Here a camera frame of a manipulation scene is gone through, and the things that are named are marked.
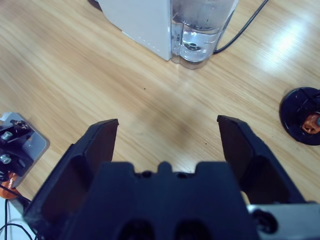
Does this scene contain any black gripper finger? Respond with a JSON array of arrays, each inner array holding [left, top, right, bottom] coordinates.
[[23, 118, 120, 240], [216, 114, 317, 208]]

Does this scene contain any orange coffee capsule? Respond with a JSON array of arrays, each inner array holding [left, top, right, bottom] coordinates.
[[301, 113, 320, 135]]

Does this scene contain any black capsule holder with rods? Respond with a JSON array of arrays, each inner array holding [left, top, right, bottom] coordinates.
[[279, 86, 320, 146]]

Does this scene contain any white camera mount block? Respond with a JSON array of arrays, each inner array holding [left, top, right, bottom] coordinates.
[[0, 112, 50, 188]]

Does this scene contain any thin black cable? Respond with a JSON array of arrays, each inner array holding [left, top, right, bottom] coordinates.
[[0, 184, 38, 240]]

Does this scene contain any black power cable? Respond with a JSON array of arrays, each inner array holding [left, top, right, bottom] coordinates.
[[213, 0, 270, 54]]

